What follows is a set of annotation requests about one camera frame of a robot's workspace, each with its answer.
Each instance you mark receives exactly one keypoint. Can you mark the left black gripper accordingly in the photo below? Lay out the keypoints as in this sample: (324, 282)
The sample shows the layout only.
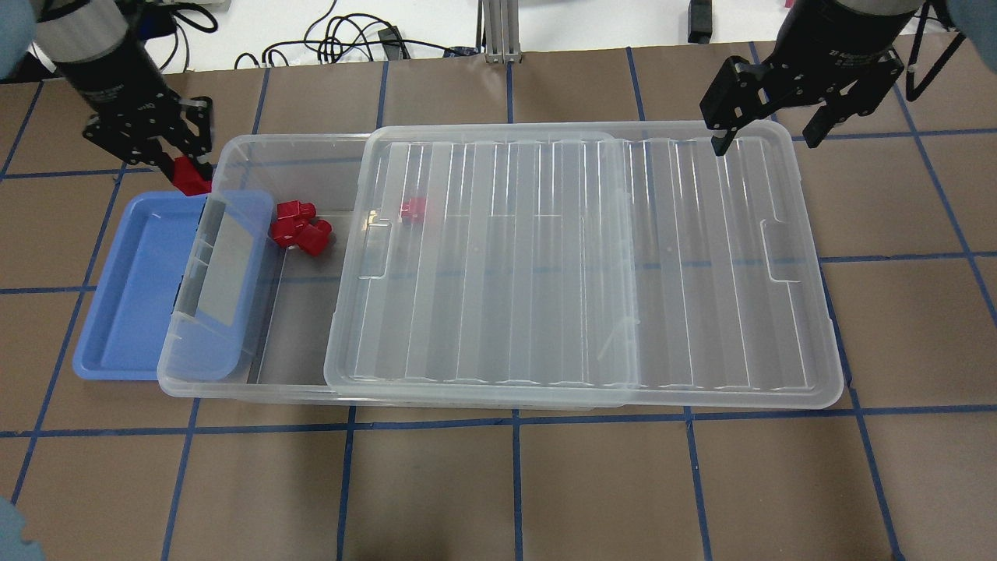
(115, 80)

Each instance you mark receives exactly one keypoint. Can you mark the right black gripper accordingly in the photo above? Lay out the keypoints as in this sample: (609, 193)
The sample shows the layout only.
(845, 43)

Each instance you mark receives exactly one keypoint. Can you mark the red block carried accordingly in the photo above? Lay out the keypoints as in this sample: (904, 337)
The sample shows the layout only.
(187, 179)

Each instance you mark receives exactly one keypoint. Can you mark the clear plastic box lid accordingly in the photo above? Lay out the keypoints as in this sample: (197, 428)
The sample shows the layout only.
(731, 301)

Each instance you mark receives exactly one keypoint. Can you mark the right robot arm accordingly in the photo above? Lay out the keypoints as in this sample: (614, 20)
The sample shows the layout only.
(973, 21)

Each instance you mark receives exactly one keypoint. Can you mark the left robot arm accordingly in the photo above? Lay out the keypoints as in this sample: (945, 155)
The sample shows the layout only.
(68, 31)

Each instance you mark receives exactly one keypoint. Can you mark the red block pile upper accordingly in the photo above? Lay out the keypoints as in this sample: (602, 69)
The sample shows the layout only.
(292, 217)

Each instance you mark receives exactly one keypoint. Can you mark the red block pile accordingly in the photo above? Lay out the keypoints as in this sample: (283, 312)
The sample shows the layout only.
(315, 237)
(292, 217)

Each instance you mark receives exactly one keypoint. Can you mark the blue plastic tray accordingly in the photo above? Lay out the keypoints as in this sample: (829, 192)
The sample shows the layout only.
(179, 296)

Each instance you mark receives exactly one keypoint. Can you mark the red block pile lower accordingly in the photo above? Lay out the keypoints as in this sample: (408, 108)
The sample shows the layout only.
(315, 237)

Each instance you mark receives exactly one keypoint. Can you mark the clear plastic storage box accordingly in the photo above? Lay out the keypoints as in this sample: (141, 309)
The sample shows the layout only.
(273, 335)

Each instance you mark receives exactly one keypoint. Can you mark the red block lone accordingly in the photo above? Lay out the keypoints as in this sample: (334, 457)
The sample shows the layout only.
(413, 210)

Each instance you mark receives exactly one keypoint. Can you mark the black power adapter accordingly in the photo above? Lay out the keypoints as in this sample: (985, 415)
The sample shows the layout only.
(699, 21)

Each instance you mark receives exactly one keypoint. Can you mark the aluminium frame post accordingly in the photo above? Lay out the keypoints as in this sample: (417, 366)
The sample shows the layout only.
(499, 31)

